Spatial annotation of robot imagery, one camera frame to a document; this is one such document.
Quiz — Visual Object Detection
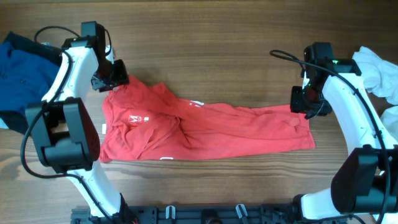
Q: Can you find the red FRAM t-shirt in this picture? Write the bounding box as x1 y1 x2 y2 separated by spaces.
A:
99 77 315 162

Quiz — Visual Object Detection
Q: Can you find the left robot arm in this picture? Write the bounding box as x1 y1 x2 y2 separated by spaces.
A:
21 21 138 223

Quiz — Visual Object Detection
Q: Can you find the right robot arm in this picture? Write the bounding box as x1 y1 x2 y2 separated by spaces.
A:
290 42 397 223

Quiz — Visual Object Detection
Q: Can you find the white t-shirt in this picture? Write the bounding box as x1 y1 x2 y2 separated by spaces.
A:
352 46 397 139

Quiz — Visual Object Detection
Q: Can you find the blue folded shirt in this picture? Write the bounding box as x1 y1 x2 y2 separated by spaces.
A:
1 42 59 114

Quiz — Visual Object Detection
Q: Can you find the black folded garment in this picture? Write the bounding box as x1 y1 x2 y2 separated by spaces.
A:
1 32 62 134

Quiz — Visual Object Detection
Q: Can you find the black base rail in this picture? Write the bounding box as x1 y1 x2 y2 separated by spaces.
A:
70 203 312 224

